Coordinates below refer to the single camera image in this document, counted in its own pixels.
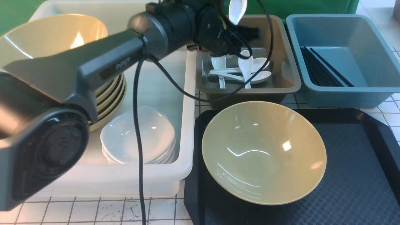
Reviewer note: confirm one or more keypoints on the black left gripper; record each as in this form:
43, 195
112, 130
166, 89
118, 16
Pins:
216, 35

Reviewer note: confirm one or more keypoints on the white ceramic soup spoon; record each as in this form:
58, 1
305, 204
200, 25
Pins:
236, 10

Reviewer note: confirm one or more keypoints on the yellow noodle bowl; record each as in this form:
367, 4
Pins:
264, 153

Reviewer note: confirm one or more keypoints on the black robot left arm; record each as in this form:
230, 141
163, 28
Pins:
48, 102

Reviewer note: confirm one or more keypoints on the stack of yellow noodle bowls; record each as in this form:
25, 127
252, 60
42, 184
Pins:
51, 35

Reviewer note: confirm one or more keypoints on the white spoon in brown bin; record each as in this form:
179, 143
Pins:
219, 63

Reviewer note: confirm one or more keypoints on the brown plastic bin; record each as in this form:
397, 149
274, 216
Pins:
285, 78

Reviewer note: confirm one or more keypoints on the black chopsticks in blue bin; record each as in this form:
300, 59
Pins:
322, 73

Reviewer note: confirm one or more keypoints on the blue plastic bin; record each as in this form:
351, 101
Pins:
353, 45

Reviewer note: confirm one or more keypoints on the green backdrop cloth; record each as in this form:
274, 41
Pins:
16, 12

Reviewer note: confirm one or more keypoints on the black plastic serving tray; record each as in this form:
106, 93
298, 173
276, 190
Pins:
360, 185

